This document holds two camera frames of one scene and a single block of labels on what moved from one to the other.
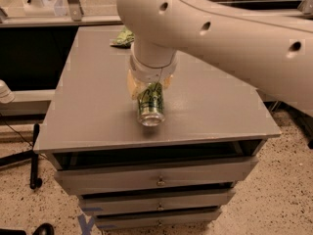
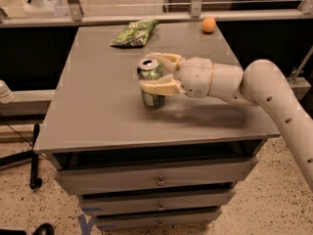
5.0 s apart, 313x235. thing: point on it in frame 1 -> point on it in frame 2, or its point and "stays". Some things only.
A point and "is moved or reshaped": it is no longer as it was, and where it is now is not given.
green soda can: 151,101 is moved or reshaped
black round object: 44,229 stays
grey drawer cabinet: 126,175 stays
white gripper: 151,70 -> 197,75
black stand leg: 35,181 stays
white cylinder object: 6,94 stays
